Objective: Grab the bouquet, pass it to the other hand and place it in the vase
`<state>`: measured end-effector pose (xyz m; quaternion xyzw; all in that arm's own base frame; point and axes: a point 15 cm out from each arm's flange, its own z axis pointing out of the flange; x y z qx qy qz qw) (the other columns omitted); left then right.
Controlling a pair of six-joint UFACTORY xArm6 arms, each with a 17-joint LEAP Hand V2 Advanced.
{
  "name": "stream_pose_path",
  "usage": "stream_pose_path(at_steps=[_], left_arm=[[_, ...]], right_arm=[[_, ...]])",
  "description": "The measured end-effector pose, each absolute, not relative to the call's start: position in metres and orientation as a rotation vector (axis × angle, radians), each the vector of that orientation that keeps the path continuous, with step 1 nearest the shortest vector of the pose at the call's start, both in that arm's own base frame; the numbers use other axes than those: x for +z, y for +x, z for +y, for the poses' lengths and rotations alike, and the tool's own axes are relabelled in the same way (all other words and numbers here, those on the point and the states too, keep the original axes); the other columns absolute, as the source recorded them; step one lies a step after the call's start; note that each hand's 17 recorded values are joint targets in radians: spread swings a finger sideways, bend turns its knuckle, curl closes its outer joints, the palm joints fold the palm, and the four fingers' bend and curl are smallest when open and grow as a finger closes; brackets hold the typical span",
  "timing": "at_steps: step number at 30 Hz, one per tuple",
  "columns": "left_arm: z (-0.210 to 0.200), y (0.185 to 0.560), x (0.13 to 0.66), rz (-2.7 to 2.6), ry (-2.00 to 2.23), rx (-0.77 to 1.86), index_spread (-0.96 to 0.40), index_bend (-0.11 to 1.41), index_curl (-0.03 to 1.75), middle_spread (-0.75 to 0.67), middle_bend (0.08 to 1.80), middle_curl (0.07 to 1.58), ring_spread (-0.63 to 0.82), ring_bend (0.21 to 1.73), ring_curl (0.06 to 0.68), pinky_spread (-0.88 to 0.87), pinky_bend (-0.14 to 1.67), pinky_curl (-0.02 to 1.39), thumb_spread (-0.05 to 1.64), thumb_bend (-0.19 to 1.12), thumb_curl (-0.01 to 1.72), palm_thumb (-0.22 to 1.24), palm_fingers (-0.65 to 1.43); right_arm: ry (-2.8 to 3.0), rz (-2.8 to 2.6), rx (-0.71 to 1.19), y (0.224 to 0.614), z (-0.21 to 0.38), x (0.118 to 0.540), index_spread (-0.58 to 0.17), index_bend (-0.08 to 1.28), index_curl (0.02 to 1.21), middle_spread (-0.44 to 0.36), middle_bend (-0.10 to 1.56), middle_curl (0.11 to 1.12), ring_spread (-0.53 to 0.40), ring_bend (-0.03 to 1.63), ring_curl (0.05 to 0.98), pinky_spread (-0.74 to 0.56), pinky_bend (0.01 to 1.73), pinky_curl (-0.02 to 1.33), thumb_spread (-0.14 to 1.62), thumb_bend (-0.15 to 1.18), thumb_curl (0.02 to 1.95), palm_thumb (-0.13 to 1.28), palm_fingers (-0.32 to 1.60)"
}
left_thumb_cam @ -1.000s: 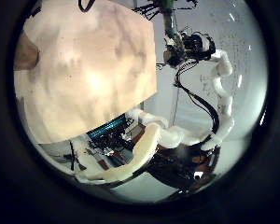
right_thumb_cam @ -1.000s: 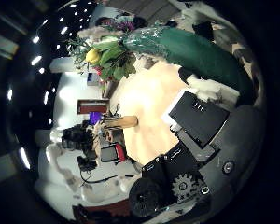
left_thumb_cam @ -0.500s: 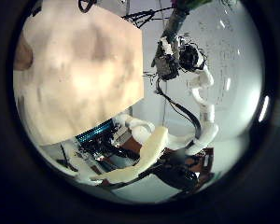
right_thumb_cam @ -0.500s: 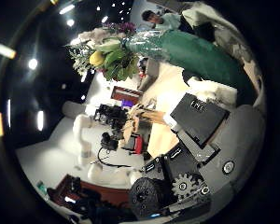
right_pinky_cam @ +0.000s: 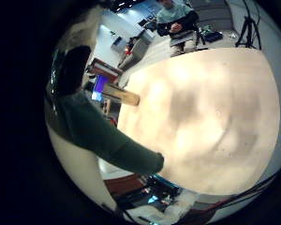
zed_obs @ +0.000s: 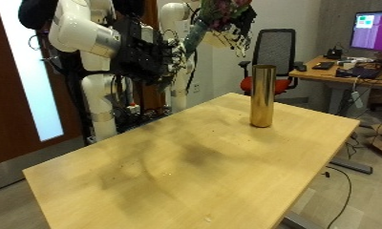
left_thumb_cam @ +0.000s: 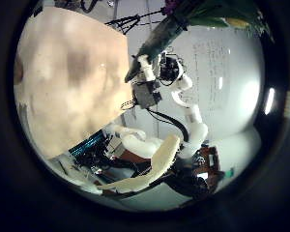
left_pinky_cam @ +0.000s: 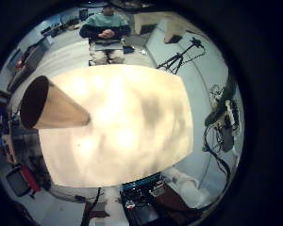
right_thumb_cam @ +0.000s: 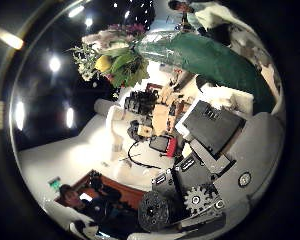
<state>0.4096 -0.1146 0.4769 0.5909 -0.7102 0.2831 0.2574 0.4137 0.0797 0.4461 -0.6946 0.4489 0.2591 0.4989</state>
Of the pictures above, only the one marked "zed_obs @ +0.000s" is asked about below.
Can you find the brown door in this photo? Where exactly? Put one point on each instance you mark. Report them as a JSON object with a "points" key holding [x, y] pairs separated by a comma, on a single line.
{"points": [[4, 95]]}

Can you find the white power adapter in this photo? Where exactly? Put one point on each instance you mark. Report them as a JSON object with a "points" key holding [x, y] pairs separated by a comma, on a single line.
{"points": [[356, 99]]}

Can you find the black robot stand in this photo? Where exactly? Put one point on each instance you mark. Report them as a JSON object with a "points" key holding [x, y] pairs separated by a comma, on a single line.
{"points": [[127, 120]]}

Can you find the red black office chair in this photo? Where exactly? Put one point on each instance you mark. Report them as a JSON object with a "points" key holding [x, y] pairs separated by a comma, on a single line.
{"points": [[275, 47]]}

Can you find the grey table frame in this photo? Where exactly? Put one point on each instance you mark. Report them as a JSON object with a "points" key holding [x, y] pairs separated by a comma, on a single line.
{"points": [[351, 166]]}

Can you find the wooden office desk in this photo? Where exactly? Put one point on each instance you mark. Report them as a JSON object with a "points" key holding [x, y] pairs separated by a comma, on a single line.
{"points": [[321, 73]]}

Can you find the black keyboard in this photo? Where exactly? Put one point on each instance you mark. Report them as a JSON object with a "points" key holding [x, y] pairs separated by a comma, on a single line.
{"points": [[323, 65]]}

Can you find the computer monitor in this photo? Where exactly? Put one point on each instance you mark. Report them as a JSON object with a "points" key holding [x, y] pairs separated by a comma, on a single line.
{"points": [[375, 31]]}

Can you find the golden cylinder vase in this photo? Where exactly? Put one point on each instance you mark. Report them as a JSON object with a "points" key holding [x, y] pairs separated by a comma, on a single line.
{"points": [[263, 95]]}

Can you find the black laptop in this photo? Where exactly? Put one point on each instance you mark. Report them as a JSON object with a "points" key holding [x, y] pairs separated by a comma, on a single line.
{"points": [[361, 72]]}

